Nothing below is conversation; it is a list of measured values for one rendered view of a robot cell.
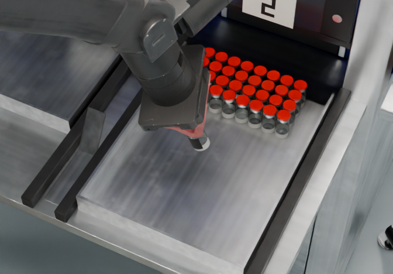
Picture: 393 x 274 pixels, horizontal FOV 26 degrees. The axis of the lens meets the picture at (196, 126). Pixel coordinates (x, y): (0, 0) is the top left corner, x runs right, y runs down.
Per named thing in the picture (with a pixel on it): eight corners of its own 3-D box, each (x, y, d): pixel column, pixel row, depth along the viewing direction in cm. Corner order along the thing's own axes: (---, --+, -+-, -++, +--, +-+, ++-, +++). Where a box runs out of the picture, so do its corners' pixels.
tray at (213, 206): (185, 55, 142) (184, 41, 139) (331, 109, 135) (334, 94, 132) (78, 209, 123) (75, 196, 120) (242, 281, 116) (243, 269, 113)
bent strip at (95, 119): (92, 130, 132) (88, 106, 127) (109, 137, 131) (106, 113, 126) (43, 199, 124) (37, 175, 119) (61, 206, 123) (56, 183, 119)
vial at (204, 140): (197, 135, 106) (186, 115, 103) (213, 138, 105) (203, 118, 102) (190, 150, 105) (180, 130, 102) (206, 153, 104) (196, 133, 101)
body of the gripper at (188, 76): (209, 52, 97) (189, 14, 91) (199, 131, 92) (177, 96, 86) (155, 57, 99) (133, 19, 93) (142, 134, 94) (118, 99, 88)
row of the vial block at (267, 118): (186, 92, 137) (186, 72, 133) (290, 130, 132) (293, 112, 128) (181, 101, 135) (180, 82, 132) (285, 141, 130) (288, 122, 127)
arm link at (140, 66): (97, 28, 86) (130, 57, 83) (147, -17, 87) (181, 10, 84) (122, 66, 91) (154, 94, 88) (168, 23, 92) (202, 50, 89)
